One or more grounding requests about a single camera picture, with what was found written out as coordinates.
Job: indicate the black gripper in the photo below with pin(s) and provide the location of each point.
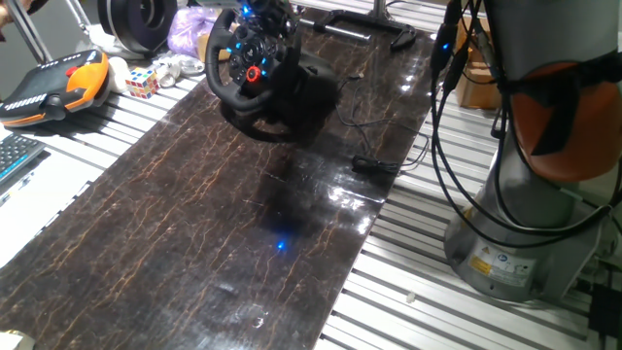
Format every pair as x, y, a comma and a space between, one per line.
272, 14

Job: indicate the black gaming steering wheel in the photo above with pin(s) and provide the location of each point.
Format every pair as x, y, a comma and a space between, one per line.
311, 97

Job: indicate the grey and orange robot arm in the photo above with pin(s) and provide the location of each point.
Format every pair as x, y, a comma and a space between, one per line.
534, 219

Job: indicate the person's bare hand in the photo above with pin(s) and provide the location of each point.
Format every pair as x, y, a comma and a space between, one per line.
4, 14

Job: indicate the purple plastic bag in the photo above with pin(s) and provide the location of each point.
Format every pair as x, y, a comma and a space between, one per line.
187, 29

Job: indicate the crumpled clear plastic bag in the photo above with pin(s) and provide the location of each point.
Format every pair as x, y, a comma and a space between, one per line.
177, 68

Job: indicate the rubiks cube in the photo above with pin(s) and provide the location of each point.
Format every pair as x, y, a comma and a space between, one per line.
142, 82

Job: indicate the white round object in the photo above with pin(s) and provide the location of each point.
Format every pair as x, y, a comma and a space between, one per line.
118, 75

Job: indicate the slanted metal rod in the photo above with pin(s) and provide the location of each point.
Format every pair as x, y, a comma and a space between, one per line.
79, 15
29, 31

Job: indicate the tan cardboard box with flaps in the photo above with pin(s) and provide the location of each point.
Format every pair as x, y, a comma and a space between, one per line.
478, 87

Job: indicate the orange and black teach pendant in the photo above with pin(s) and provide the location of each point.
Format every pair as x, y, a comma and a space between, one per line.
48, 92

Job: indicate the black computer keyboard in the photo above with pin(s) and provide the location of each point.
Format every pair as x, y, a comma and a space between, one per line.
17, 153

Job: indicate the large white sheet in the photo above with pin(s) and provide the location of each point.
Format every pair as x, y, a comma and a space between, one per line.
29, 219

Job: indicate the aluminium frame post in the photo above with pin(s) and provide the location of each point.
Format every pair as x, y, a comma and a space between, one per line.
380, 9

